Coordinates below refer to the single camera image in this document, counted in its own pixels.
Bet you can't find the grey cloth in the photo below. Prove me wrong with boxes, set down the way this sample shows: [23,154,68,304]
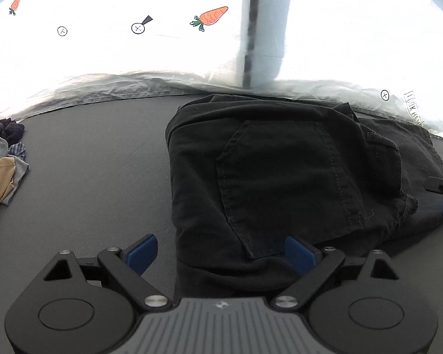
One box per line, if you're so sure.
[0,135,30,207]

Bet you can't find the white carrot print curtain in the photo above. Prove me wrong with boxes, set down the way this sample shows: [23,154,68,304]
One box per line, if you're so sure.
[0,0,443,139]

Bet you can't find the black pants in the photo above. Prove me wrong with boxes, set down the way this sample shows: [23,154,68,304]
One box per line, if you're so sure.
[165,94,443,305]

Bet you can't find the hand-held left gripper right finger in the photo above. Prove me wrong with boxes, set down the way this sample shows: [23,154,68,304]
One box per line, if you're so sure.
[273,235,401,309]

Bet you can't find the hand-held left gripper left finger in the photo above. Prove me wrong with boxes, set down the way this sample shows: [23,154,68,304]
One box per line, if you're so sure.
[42,233,172,309]

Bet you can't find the dark navy cloth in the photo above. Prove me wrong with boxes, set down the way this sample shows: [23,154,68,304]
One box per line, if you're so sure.
[0,118,25,157]

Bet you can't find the pile of mixed clothes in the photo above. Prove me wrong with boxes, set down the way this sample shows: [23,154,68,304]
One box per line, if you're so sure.
[0,142,28,246]

